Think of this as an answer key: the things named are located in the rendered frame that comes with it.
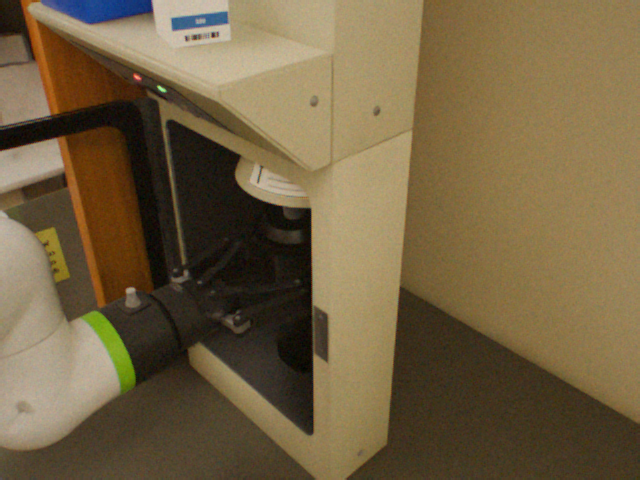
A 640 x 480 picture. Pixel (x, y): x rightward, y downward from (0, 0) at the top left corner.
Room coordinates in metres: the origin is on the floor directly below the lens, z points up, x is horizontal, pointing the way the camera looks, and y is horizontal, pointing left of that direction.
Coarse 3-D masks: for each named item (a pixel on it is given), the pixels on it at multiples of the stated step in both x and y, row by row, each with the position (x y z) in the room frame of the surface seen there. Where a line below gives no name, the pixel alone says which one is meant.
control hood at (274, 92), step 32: (64, 32) 0.63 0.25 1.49; (96, 32) 0.57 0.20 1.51; (128, 32) 0.57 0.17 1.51; (256, 32) 0.58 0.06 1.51; (128, 64) 0.56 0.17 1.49; (160, 64) 0.50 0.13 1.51; (192, 64) 0.49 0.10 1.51; (224, 64) 0.49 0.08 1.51; (256, 64) 0.49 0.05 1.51; (288, 64) 0.49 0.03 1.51; (320, 64) 0.51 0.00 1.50; (192, 96) 0.50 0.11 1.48; (224, 96) 0.44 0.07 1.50; (256, 96) 0.46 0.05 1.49; (288, 96) 0.49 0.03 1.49; (320, 96) 0.51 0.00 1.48; (256, 128) 0.47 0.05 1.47; (288, 128) 0.49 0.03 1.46; (320, 128) 0.51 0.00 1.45; (288, 160) 0.51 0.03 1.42; (320, 160) 0.51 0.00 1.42
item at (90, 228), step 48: (48, 144) 0.67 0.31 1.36; (96, 144) 0.70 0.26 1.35; (0, 192) 0.63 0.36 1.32; (48, 192) 0.66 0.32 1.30; (96, 192) 0.69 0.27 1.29; (48, 240) 0.65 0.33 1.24; (96, 240) 0.68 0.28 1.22; (144, 240) 0.72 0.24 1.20; (96, 288) 0.67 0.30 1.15; (144, 288) 0.71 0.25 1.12
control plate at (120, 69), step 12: (84, 48) 0.65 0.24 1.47; (108, 60) 0.62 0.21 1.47; (120, 72) 0.66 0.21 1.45; (132, 72) 0.59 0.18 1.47; (132, 84) 0.70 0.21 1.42; (144, 84) 0.63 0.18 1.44; (156, 84) 0.56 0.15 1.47; (168, 96) 0.60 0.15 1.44; (180, 96) 0.54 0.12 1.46; (192, 108) 0.57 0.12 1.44; (216, 120) 0.56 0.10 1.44
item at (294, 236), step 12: (276, 204) 0.71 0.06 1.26; (264, 216) 0.69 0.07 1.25; (276, 216) 0.69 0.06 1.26; (288, 216) 0.68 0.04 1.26; (300, 216) 0.68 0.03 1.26; (264, 228) 0.67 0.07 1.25; (276, 228) 0.66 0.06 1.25; (288, 228) 0.66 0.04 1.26; (300, 228) 0.66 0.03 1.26; (276, 240) 0.65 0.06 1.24; (288, 240) 0.65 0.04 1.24; (300, 240) 0.65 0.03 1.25
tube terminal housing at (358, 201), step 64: (256, 0) 0.59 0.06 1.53; (320, 0) 0.53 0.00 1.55; (384, 0) 0.56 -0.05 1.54; (384, 64) 0.56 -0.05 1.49; (192, 128) 0.68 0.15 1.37; (384, 128) 0.57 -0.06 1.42; (320, 192) 0.53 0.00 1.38; (384, 192) 0.57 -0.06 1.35; (320, 256) 0.53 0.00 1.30; (384, 256) 0.58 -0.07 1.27; (384, 320) 0.58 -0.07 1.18; (320, 384) 0.53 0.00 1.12; (384, 384) 0.59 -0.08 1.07; (320, 448) 0.53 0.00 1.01
